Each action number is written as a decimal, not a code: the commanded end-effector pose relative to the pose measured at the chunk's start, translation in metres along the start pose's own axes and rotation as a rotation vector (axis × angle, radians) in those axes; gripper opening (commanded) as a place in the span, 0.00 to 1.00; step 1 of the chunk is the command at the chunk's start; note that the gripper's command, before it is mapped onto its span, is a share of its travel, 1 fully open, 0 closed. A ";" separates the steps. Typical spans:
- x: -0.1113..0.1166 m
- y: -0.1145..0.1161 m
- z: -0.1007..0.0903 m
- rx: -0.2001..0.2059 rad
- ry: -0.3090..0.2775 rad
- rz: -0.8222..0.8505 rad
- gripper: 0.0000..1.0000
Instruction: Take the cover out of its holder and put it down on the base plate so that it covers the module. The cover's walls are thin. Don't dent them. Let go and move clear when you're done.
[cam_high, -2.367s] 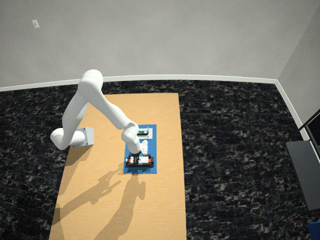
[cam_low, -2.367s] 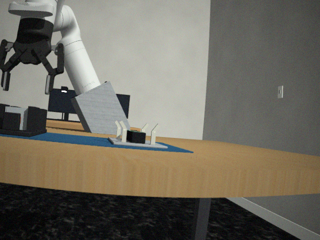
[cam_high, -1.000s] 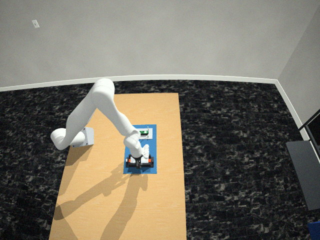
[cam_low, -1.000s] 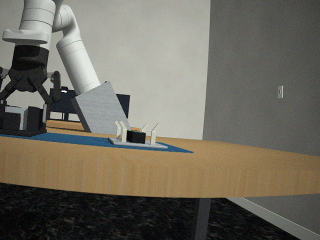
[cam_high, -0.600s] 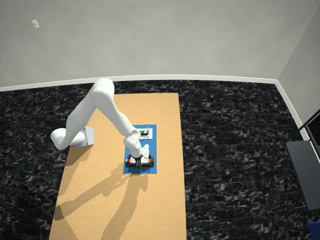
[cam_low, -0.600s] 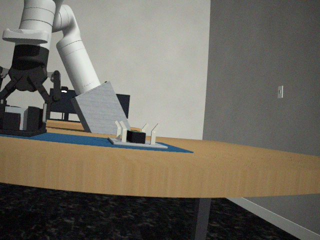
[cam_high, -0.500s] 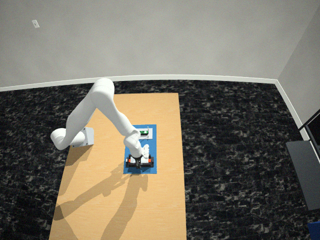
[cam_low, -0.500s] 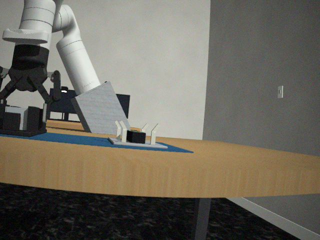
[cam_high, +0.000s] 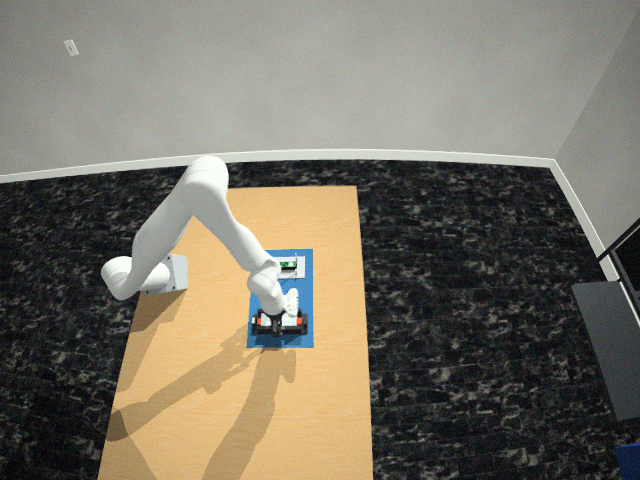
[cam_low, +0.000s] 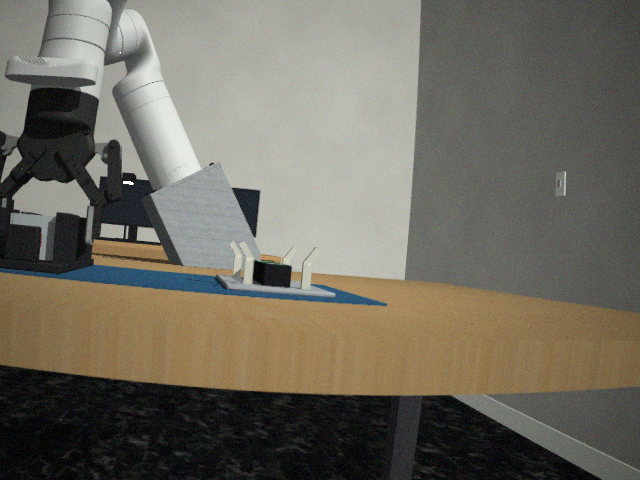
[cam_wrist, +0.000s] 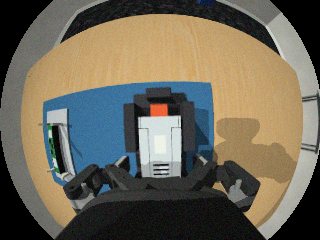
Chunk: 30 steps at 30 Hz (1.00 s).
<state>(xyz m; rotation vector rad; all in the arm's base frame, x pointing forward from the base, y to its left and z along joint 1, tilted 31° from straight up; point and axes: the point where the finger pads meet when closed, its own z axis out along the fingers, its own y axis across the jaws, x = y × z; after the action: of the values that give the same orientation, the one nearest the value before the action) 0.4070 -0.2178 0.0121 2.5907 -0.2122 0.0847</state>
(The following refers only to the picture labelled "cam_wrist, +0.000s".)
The grey box cover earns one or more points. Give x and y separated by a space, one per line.
163 153

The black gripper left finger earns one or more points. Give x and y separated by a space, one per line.
81 189

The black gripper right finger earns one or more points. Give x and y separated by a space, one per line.
241 187

